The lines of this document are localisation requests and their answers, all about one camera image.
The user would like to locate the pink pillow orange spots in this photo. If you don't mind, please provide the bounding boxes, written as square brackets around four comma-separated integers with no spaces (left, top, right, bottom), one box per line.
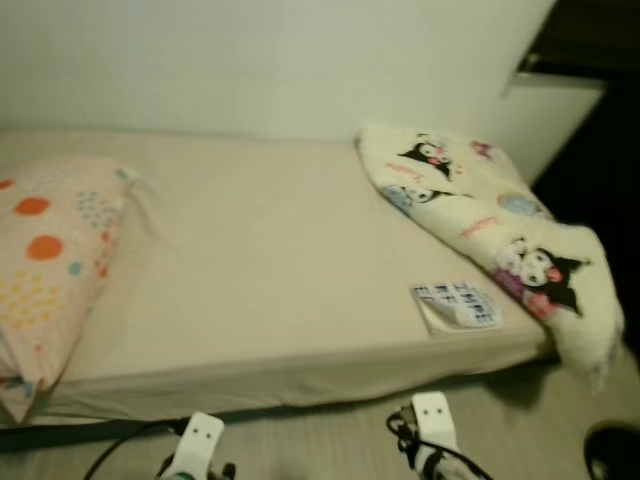
[0,155,136,426]

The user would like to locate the white book blue letters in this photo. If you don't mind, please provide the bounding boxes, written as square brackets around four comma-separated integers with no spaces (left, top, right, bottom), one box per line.
[410,282,504,338]

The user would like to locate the dark window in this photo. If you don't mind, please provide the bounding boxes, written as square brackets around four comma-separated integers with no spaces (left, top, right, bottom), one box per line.
[518,0,640,79]

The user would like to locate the cream cartoon print blanket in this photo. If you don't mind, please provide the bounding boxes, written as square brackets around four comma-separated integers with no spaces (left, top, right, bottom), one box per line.
[357,123,626,393]

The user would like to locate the black cabinet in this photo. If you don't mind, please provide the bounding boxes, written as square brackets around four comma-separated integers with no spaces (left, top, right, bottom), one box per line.
[528,70,640,431]

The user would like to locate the bed with beige sheet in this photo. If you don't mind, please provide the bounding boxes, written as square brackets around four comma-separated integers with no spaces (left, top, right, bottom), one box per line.
[0,128,561,429]

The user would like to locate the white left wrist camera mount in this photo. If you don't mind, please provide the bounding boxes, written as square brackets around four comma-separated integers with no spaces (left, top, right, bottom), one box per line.
[160,411,225,480]

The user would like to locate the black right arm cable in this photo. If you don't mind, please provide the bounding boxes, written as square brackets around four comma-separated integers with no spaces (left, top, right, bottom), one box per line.
[386,408,491,480]

